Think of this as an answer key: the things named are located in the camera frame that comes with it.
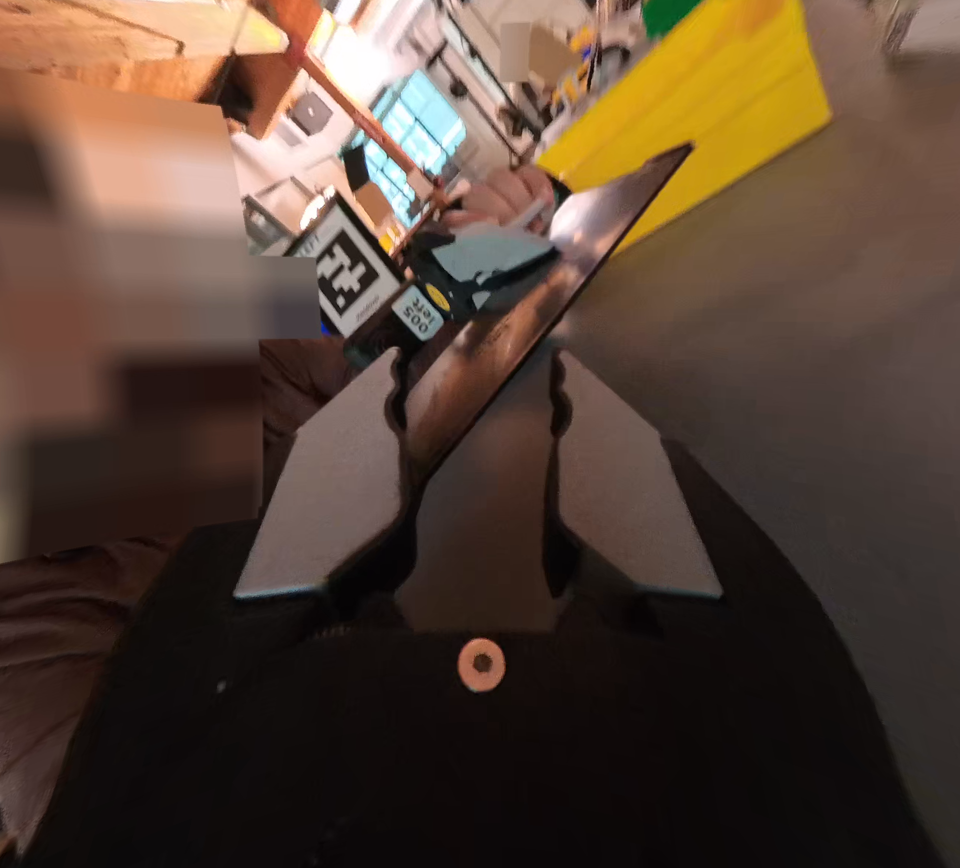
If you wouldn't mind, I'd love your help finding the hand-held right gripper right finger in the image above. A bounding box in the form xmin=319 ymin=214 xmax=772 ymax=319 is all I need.
xmin=542 ymin=349 xmax=726 ymax=599

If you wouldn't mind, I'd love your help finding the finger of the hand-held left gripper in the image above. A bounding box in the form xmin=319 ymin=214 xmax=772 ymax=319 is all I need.
xmin=431 ymin=222 xmax=561 ymax=286

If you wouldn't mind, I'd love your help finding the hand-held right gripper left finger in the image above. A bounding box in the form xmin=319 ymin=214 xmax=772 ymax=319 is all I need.
xmin=233 ymin=347 xmax=417 ymax=601

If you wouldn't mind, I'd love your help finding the black panel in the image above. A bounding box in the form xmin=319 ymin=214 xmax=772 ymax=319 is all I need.
xmin=403 ymin=142 xmax=695 ymax=481

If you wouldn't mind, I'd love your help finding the yellow plastic bin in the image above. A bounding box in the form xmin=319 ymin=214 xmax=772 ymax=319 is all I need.
xmin=536 ymin=0 xmax=834 ymax=256

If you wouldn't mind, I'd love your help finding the person's left forearm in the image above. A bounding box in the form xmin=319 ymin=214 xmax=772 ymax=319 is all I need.
xmin=258 ymin=337 xmax=369 ymax=449

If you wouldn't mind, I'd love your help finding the person's left hand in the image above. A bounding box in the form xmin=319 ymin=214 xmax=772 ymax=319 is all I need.
xmin=459 ymin=167 xmax=571 ymax=235

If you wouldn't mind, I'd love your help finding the person's brown top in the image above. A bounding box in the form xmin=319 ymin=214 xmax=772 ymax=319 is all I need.
xmin=0 ymin=538 xmax=177 ymax=858

